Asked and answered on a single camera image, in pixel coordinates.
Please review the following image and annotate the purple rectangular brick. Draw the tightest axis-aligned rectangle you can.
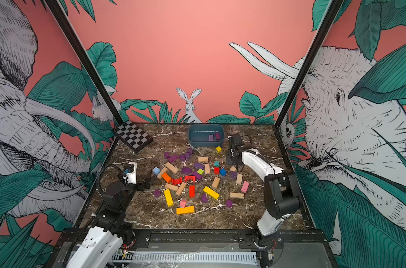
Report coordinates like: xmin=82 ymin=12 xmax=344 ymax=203
xmin=168 ymin=154 xmax=178 ymax=163

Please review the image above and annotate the orange long flat brick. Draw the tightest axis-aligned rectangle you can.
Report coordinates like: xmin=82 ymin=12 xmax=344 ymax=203
xmin=176 ymin=206 xmax=195 ymax=215

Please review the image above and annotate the natural wood arch brick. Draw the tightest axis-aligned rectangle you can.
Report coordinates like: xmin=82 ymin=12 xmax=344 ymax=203
xmin=198 ymin=156 xmax=208 ymax=163

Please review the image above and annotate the purple front cube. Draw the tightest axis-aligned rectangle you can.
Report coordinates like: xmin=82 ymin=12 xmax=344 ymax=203
xmin=153 ymin=190 xmax=161 ymax=198

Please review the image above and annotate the natural wood upright plank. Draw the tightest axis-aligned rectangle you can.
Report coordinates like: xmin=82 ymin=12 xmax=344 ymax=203
xmin=157 ymin=167 xmax=168 ymax=179

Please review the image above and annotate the light blue cube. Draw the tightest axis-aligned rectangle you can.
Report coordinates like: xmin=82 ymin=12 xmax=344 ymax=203
xmin=153 ymin=167 xmax=160 ymax=175

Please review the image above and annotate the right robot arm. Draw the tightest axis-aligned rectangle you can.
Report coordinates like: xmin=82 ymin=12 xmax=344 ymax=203
xmin=226 ymin=134 xmax=301 ymax=236

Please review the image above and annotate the yellow tilted long brick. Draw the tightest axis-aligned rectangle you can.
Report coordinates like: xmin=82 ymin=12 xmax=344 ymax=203
xmin=203 ymin=186 xmax=220 ymax=200

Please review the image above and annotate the long natural wood brick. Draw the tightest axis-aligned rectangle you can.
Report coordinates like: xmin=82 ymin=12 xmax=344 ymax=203
xmin=165 ymin=163 xmax=178 ymax=174

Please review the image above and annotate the pink right brick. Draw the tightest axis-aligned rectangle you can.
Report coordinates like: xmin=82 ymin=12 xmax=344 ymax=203
xmin=241 ymin=182 xmax=250 ymax=193

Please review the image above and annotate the natural wood plank brick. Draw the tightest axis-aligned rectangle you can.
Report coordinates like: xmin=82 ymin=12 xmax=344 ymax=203
xmin=204 ymin=163 xmax=210 ymax=174

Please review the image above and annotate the red arch brick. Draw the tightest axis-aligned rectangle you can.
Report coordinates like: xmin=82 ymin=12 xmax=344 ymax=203
xmin=183 ymin=175 xmax=196 ymax=183

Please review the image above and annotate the black white chessboard box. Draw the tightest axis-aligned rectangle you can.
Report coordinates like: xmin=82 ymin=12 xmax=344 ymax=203
xmin=113 ymin=121 xmax=153 ymax=153

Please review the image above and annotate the red rectangular brick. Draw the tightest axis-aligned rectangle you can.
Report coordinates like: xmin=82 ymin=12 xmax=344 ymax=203
xmin=189 ymin=185 xmax=196 ymax=198

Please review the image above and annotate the black frame post left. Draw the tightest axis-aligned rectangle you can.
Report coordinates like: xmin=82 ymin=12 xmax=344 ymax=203
xmin=43 ymin=0 xmax=125 ymax=125

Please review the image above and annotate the orange rectangular brick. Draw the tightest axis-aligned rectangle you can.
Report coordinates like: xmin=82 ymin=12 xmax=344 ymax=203
xmin=162 ymin=173 xmax=172 ymax=184

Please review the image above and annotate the purple wedge brick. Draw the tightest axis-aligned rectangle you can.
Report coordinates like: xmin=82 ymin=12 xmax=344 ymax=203
xmin=181 ymin=167 xmax=192 ymax=175

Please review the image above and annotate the black frame post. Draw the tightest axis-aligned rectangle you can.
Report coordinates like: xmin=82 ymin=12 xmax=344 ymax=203
xmin=274 ymin=0 xmax=345 ymax=128
xmin=43 ymin=0 xmax=125 ymax=125

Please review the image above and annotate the purple long brick lower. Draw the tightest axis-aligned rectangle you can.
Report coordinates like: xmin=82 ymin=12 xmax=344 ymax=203
xmin=192 ymin=172 xmax=202 ymax=180

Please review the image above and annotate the pink small brick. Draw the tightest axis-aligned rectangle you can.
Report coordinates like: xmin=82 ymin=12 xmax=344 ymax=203
xmin=179 ymin=199 xmax=187 ymax=208

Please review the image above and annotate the black frame post right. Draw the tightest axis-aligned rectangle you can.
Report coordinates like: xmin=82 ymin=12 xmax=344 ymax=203
xmin=274 ymin=0 xmax=345 ymax=128

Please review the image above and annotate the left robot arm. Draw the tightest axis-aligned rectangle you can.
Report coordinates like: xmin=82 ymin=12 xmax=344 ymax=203
xmin=62 ymin=162 xmax=153 ymax=268

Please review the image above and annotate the purple long brick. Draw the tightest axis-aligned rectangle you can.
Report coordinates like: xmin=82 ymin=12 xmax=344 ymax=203
xmin=192 ymin=172 xmax=202 ymax=180
xmin=194 ymin=163 xmax=205 ymax=170

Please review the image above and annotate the teal plastic storage bin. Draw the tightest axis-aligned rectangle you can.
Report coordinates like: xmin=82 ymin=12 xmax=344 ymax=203
xmin=188 ymin=124 xmax=225 ymax=147

